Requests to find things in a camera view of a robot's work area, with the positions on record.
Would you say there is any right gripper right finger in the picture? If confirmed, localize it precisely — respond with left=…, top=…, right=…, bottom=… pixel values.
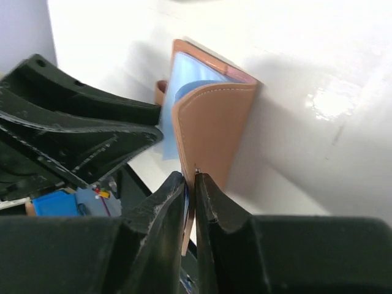
left=195, top=173, right=270, bottom=293

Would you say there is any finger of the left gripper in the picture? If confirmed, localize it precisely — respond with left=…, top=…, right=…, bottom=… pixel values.
left=1, top=100, right=163, bottom=187
left=1, top=54, right=160, bottom=126

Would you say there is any tan leather card holder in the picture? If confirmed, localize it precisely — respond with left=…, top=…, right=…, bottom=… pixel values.
left=156, top=39, right=258, bottom=255

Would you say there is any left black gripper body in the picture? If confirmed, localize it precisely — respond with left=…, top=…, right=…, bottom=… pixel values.
left=1, top=134, right=74, bottom=202

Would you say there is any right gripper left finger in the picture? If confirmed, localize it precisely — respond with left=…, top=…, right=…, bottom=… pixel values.
left=116, top=171, right=186, bottom=293

